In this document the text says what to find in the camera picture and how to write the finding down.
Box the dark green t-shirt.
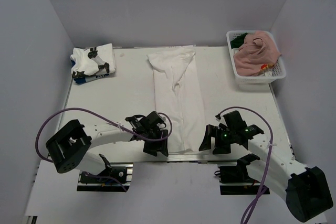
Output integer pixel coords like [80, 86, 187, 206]
[230, 33, 248, 48]

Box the white red-print t-shirt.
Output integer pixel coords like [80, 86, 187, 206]
[148, 46, 206, 153]

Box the folded white printed t-shirt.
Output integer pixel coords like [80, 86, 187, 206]
[70, 44, 116, 79]

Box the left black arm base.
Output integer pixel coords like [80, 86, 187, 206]
[77, 164, 133, 193]

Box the folded blue t-shirt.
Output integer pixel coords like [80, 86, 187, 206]
[71, 61, 110, 85]

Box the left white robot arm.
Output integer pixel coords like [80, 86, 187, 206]
[46, 111, 172, 182]

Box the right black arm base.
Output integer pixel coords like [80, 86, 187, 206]
[214, 166, 260, 196]

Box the pink t-shirt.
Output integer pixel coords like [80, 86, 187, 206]
[233, 31, 281, 77]

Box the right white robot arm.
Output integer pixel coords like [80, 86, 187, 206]
[199, 106, 333, 223]

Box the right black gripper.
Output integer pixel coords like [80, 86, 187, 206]
[199, 124, 236, 154]

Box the white plastic basket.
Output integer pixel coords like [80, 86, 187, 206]
[226, 30, 286, 84]

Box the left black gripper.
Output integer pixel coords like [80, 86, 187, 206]
[143, 127, 168, 156]

